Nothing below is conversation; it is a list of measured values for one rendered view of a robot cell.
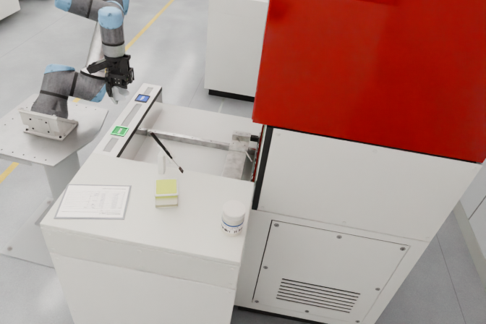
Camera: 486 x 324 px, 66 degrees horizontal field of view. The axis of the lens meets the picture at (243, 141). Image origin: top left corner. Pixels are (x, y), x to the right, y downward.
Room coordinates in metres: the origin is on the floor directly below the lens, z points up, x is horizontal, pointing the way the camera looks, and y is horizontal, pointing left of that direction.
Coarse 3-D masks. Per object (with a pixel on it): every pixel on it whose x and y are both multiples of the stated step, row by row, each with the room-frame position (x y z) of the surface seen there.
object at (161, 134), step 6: (156, 132) 1.34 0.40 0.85; (162, 132) 1.35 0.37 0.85; (168, 132) 1.35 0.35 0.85; (162, 138) 1.34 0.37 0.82; (168, 138) 1.34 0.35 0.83; (174, 138) 1.34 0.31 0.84; (180, 138) 1.33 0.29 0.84; (186, 138) 1.33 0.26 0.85; (192, 138) 1.34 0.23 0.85; (198, 138) 1.34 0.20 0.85; (198, 144) 1.33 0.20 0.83; (204, 144) 1.33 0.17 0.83; (210, 144) 1.33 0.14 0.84; (216, 144) 1.32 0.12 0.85; (222, 144) 1.33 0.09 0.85; (228, 144) 1.33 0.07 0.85; (252, 150) 1.31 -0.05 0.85
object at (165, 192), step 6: (156, 180) 0.86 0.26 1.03; (162, 180) 0.87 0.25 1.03; (168, 180) 0.87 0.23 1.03; (174, 180) 0.88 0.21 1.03; (156, 186) 0.84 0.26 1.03; (162, 186) 0.84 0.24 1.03; (168, 186) 0.85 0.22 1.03; (174, 186) 0.85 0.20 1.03; (156, 192) 0.81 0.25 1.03; (162, 192) 0.81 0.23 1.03; (168, 192) 0.82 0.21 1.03; (174, 192) 0.82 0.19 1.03; (156, 198) 0.80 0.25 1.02; (162, 198) 0.81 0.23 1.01; (168, 198) 0.81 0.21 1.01; (174, 198) 0.82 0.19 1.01; (156, 204) 0.80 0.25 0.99; (162, 204) 0.81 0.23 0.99; (168, 204) 0.81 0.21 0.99; (174, 204) 0.82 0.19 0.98
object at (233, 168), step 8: (232, 152) 1.24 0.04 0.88; (240, 152) 1.25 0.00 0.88; (232, 160) 1.19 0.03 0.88; (240, 160) 1.20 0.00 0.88; (224, 168) 1.14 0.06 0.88; (232, 168) 1.14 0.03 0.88; (240, 168) 1.15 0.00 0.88; (224, 176) 1.08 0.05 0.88; (232, 176) 1.09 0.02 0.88; (240, 176) 1.10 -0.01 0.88
